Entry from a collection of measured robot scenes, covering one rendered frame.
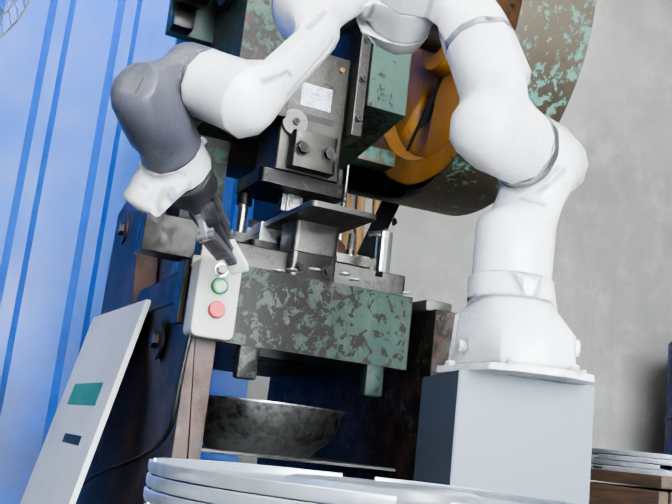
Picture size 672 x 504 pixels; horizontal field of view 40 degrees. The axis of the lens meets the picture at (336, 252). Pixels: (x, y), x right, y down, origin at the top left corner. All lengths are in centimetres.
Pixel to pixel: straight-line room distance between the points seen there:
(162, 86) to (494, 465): 63
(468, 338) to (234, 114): 42
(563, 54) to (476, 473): 108
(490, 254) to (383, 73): 87
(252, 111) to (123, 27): 204
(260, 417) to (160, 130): 75
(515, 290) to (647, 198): 305
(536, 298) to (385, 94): 92
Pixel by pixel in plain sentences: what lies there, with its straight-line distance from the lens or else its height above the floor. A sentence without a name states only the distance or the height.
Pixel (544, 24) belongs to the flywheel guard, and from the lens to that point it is 199.
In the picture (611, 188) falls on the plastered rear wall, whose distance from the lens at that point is 412.
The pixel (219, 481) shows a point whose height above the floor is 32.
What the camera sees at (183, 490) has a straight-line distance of 51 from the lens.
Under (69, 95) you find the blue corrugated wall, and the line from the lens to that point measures 314.
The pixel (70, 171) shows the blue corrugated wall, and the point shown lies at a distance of 307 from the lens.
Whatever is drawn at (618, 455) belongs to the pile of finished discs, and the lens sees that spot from 163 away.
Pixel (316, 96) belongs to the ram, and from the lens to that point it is 202.
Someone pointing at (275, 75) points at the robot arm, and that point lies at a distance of 123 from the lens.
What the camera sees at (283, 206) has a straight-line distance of 200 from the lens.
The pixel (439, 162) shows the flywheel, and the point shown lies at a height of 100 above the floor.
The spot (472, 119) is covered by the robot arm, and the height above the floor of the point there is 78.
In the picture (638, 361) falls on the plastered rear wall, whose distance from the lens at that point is 410.
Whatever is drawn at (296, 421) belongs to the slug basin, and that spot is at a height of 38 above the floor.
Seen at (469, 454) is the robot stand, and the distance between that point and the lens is 117.
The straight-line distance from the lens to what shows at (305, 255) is 182.
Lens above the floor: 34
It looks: 12 degrees up
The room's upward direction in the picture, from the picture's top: 6 degrees clockwise
